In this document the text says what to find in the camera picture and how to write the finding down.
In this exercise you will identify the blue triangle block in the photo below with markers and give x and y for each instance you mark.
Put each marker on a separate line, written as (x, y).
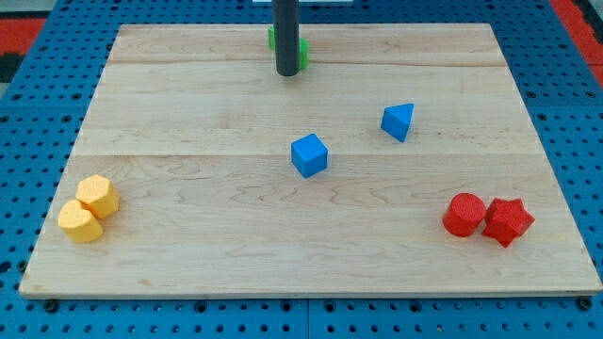
(397, 119)

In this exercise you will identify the blue cube block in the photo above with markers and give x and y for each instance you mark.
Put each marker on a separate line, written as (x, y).
(309, 155)

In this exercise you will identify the wooden board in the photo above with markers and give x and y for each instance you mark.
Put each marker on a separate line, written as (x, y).
(193, 126)

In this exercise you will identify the green block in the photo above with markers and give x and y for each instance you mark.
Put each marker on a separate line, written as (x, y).
(303, 48)

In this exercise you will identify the red cylinder block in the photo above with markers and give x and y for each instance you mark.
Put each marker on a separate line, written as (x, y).
(464, 214)

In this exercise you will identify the yellow hexagon block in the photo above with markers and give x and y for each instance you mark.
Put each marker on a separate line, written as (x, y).
(99, 195)

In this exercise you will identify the red star block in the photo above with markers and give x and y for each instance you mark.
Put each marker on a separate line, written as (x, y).
(505, 220)

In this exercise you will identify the yellow heart block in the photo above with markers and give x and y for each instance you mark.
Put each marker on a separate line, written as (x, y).
(78, 223)

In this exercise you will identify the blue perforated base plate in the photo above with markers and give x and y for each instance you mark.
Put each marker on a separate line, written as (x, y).
(46, 102)

